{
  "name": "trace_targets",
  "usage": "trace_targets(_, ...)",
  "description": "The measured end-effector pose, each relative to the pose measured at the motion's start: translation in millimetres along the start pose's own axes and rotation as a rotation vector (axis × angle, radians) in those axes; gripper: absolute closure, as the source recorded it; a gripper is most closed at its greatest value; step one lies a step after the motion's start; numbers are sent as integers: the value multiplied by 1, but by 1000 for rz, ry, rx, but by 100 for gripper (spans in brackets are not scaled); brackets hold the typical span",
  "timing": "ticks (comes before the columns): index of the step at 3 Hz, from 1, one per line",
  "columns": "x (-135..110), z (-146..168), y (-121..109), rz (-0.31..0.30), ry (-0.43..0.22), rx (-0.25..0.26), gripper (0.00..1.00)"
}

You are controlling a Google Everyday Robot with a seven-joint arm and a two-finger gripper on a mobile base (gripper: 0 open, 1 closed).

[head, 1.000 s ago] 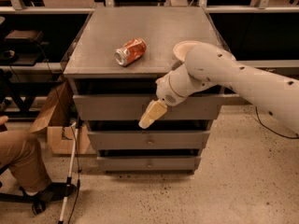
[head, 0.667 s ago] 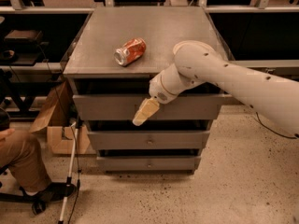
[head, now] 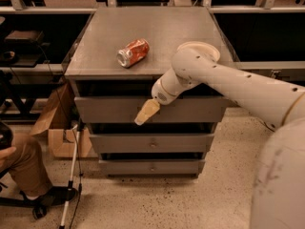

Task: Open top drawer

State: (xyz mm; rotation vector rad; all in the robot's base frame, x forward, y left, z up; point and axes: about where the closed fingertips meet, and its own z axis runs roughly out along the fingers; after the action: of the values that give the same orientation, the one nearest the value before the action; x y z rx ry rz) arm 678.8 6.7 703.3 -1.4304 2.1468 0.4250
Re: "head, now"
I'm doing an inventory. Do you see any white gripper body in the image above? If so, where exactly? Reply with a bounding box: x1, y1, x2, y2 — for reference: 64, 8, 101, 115
152, 79, 173, 105

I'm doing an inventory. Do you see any grey bottom drawer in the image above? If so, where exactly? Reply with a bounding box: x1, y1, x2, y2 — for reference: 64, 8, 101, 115
99, 159, 205, 176

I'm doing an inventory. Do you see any white paper bowl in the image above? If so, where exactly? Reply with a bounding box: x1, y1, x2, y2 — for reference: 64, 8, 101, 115
177, 41, 220, 62

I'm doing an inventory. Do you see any black office chair base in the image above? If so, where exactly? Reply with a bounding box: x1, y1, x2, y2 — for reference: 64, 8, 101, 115
0, 192, 47, 219

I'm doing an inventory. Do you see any white metal pole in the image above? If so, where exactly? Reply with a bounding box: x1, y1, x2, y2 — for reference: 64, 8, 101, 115
58, 130, 81, 229

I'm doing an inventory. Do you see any grey drawer cabinet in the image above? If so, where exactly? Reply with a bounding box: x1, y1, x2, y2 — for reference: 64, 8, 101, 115
65, 7, 233, 176

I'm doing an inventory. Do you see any crushed orange soda can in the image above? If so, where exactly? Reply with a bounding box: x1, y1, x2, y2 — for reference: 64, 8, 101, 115
116, 38, 150, 68

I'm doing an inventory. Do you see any grey top drawer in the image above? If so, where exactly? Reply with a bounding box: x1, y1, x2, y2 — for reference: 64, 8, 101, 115
74, 96, 229, 123

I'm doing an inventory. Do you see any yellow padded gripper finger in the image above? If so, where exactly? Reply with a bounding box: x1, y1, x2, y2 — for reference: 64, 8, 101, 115
134, 99, 160, 126

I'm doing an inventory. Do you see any light wooden box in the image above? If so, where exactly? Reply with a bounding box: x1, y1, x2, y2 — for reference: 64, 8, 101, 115
48, 128, 96, 158

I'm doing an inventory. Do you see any person's leg in khaki trousers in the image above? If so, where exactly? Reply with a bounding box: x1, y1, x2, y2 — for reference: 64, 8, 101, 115
0, 133, 52, 200

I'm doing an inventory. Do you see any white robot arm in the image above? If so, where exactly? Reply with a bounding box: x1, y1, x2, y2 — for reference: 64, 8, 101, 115
134, 45, 305, 229

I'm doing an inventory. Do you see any grey drawer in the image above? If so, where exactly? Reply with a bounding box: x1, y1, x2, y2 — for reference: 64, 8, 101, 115
74, 96, 229, 123
90, 134, 214, 154
99, 159, 205, 176

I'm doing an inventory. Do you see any black shoe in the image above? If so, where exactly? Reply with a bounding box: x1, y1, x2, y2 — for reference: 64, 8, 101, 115
38, 186, 78, 207

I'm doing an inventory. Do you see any brown cardboard box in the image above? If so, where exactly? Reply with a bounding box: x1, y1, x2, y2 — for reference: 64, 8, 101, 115
30, 83, 74, 135

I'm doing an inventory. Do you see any grey middle drawer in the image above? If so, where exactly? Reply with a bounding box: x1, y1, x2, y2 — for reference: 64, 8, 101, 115
90, 134, 214, 154

